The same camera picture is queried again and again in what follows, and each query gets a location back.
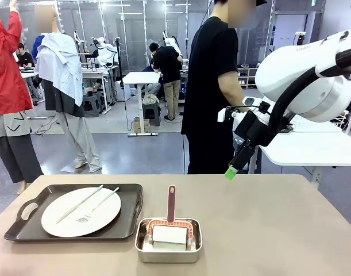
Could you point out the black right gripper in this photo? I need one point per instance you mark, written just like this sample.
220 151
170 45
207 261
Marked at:
254 129

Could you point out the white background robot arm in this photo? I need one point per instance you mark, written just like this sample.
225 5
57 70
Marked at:
104 50
171 41

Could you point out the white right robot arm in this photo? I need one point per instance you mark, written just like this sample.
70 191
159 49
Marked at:
293 72

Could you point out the person's right forearm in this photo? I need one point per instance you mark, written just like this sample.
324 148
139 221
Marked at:
231 92

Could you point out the small black wrist connector box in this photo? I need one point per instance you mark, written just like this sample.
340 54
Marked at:
264 107

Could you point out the large white work table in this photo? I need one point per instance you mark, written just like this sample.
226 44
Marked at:
307 152

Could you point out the person in black t-shirt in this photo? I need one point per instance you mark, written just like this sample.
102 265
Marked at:
206 86

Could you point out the shoe shelf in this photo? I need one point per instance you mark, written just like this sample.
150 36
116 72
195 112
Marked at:
247 74

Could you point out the grey plastic stool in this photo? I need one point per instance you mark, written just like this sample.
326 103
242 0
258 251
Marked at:
92 103
151 113

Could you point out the cardboard box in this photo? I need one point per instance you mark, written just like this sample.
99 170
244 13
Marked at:
140 126

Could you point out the dark brown serving tray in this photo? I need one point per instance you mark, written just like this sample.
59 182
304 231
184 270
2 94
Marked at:
129 198

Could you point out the stainless steel rectangular container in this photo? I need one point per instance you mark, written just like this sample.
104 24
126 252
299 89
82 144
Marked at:
166 256

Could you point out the standing person in khaki trousers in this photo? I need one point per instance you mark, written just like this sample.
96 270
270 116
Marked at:
168 69

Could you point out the white standing desk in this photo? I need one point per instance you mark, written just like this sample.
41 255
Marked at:
140 78

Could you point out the white fork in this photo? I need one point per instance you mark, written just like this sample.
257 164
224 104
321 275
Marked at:
100 203

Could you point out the white round plate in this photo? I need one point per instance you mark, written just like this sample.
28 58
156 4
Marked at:
103 218

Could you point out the white table knife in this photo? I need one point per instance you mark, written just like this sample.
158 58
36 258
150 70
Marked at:
77 204

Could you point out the mannequin in white shirt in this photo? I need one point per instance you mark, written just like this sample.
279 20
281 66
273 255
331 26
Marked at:
60 74

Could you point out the seated person in black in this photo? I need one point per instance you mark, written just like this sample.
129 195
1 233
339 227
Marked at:
24 57

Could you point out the mannequin in red jacket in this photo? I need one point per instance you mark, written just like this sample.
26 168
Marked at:
5 72

